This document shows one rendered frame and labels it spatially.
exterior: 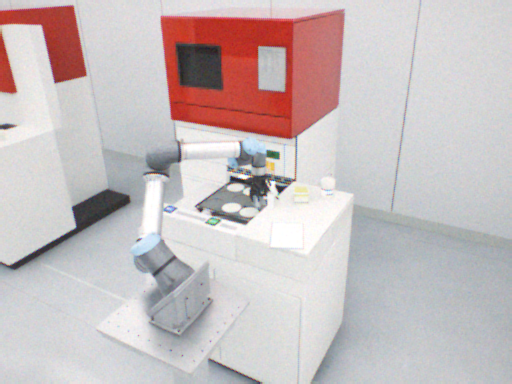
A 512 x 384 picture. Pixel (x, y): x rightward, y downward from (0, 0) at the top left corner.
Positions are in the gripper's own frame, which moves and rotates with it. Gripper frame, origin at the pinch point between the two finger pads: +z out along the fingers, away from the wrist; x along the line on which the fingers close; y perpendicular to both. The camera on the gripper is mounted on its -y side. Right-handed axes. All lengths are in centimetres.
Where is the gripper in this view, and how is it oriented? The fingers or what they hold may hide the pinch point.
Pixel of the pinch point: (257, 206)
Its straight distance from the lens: 223.8
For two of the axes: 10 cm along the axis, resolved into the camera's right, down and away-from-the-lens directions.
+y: 5.1, 3.7, -7.8
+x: 8.6, -2.4, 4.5
